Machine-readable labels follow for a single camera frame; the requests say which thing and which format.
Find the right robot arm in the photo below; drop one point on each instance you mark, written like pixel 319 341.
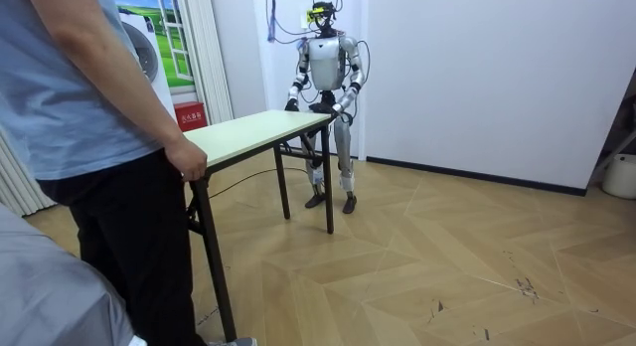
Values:
pixel 302 72

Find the white pleated curtain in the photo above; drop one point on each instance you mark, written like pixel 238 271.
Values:
pixel 20 187
pixel 206 52

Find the white washing machine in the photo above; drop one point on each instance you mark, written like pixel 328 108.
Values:
pixel 142 47

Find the white bin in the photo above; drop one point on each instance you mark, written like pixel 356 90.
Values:
pixel 620 177

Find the red box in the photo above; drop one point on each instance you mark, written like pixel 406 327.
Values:
pixel 190 116

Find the robot legs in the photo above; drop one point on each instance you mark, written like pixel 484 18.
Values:
pixel 343 137

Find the folding table with black legs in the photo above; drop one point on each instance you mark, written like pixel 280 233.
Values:
pixel 248 132

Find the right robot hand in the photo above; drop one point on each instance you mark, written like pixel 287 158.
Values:
pixel 291 106

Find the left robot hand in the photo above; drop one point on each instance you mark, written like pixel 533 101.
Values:
pixel 336 110

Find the robot body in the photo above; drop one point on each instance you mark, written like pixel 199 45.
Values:
pixel 325 62

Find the landscape window wall poster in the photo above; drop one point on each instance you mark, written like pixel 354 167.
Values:
pixel 169 48

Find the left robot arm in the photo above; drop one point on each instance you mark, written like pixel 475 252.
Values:
pixel 355 62

